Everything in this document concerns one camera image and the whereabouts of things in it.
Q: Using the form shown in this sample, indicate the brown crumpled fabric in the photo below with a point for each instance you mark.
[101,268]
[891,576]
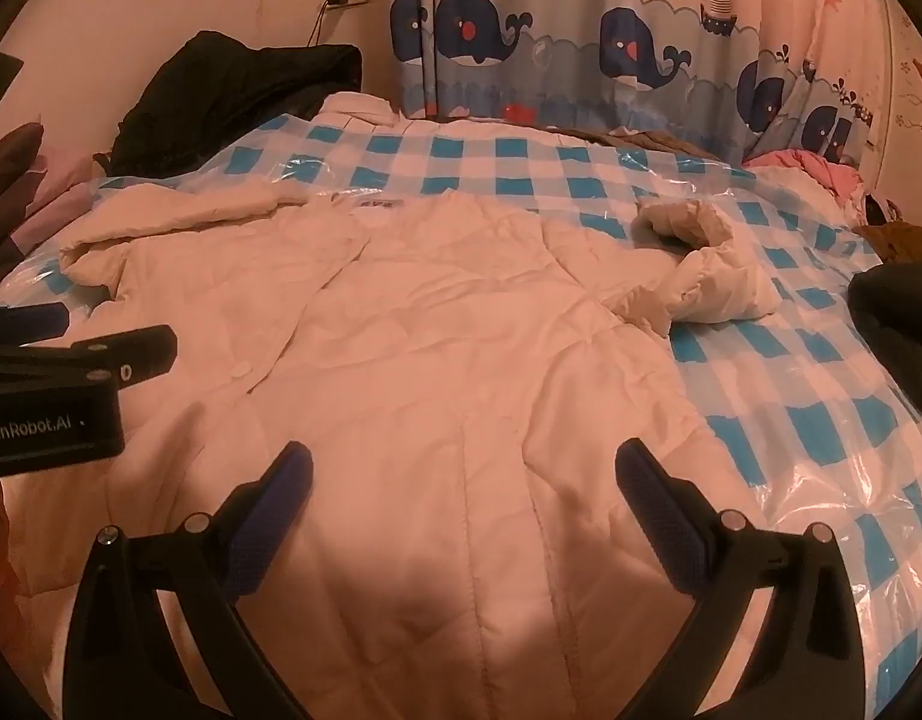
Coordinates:
[648,141]

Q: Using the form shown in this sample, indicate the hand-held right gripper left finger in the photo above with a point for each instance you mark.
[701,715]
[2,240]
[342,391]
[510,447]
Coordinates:
[281,491]

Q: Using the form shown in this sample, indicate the whale print curtain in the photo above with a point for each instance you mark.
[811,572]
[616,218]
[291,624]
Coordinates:
[618,30]

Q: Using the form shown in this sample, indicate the dark cloth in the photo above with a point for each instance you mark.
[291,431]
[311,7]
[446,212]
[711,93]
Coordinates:
[900,330]

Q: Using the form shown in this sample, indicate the purple and brown folded blanket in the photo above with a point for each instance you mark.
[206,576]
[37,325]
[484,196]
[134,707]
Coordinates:
[26,195]

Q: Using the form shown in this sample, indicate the black jacket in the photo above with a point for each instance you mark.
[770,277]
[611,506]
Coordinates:
[228,90]

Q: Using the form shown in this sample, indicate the brown cloth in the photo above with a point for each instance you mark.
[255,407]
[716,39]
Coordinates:
[900,240]

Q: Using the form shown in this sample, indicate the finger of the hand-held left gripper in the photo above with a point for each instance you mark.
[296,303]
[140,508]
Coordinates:
[131,352]
[33,324]

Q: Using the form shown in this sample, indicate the white padded coat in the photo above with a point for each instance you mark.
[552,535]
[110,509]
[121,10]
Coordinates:
[431,390]

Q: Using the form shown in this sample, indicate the pink cloth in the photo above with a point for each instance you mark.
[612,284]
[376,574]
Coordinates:
[814,169]

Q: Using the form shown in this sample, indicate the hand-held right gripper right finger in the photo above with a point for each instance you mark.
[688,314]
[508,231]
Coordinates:
[656,495]

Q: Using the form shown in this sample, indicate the blue checkered plastic-covered bedding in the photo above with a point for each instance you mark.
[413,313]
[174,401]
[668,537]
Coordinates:
[506,165]

